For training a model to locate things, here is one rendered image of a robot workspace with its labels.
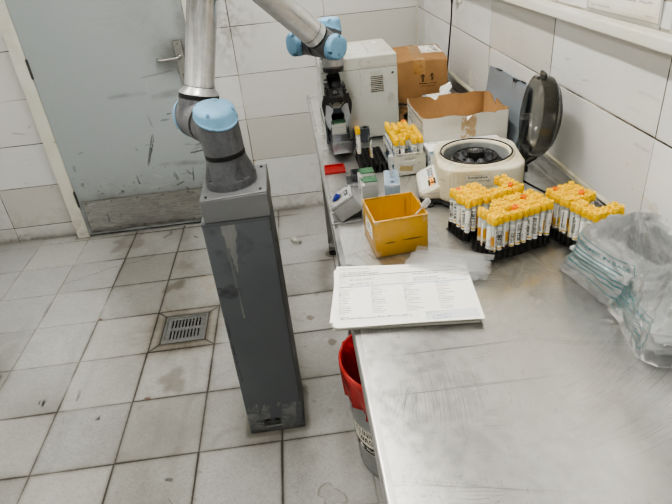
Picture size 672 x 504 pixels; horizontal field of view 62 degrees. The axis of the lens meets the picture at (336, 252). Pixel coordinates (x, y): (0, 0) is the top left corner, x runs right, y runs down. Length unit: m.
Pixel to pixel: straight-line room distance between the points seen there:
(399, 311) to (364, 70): 1.11
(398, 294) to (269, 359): 0.82
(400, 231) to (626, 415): 0.62
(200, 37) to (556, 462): 1.35
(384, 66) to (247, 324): 1.01
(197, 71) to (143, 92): 1.75
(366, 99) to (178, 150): 1.68
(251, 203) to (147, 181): 2.05
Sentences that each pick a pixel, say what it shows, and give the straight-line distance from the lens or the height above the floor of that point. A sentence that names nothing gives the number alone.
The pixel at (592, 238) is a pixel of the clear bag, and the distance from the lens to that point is 1.23.
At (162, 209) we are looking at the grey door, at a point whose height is 0.13.
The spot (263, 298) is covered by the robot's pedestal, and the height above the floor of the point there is 0.59.
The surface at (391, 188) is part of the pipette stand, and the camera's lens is 1.49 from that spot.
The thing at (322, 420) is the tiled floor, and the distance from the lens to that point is 2.16.
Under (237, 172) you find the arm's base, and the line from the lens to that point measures 1.62.
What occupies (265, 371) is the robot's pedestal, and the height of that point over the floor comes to 0.29.
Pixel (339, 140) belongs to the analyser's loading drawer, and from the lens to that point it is 1.99.
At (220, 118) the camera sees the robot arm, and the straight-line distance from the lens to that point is 1.57.
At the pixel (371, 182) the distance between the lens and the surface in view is 1.60.
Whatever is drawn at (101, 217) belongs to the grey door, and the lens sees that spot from 3.78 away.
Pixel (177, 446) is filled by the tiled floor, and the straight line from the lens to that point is 2.22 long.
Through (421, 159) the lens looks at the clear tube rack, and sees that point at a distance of 1.78.
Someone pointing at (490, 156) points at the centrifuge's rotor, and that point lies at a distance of 1.62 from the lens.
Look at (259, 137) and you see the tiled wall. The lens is 3.49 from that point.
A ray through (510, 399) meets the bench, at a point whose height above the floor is 0.87.
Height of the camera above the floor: 1.59
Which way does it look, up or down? 31 degrees down
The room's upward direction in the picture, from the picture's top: 6 degrees counter-clockwise
